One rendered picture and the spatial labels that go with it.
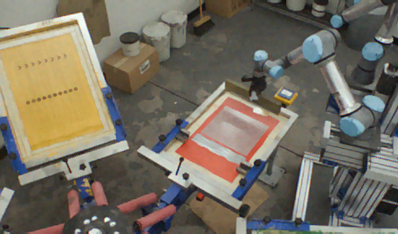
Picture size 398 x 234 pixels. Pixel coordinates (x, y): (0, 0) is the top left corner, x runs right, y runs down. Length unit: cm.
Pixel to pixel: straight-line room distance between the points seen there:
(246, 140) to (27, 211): 198
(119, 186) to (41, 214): 67
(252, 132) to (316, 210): 95
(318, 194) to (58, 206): 216
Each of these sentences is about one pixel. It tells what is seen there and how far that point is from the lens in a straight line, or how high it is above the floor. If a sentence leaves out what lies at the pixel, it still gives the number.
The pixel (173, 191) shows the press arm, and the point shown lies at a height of 104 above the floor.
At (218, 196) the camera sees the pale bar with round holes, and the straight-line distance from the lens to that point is 197.
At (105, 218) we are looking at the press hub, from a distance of 164.
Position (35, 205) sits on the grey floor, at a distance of 345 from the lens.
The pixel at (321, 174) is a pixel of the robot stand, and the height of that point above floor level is 21.
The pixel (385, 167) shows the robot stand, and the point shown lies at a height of 118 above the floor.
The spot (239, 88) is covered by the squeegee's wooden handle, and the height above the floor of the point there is 113.
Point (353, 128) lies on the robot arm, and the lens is 187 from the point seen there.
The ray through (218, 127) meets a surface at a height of 96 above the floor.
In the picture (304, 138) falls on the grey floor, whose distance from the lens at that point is 373.
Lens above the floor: 270
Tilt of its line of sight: 48 degrees down
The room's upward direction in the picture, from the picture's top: 5 degrees clockwise
